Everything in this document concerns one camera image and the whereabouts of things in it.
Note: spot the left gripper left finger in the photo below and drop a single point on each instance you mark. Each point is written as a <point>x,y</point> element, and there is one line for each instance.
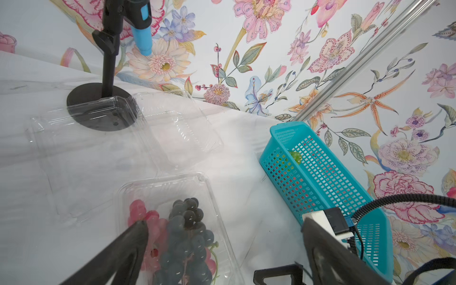
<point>119,263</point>

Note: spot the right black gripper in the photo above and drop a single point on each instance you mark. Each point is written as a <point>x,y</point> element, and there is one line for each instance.
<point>294,271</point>

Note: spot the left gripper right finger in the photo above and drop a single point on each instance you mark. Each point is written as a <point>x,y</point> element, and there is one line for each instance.
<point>333,264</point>

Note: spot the red grape bunch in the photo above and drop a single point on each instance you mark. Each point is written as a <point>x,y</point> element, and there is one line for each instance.
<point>149,221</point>

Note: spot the clear clamshell container front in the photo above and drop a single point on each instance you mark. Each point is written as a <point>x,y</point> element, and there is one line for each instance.
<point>187,240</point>

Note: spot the clear clamshell container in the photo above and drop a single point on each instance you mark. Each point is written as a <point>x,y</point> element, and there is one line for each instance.
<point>187,240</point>
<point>90,150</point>

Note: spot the teal plastic mesh basket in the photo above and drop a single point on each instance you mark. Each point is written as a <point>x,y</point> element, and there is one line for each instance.
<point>322,182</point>

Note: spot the green grape bunch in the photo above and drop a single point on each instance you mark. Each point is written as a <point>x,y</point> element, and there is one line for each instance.
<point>291,158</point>

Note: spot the blue microphone on black stand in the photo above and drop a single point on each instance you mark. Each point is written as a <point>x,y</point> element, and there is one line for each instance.
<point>110,71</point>

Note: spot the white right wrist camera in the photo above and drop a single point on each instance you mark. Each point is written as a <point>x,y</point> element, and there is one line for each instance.
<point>333,221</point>

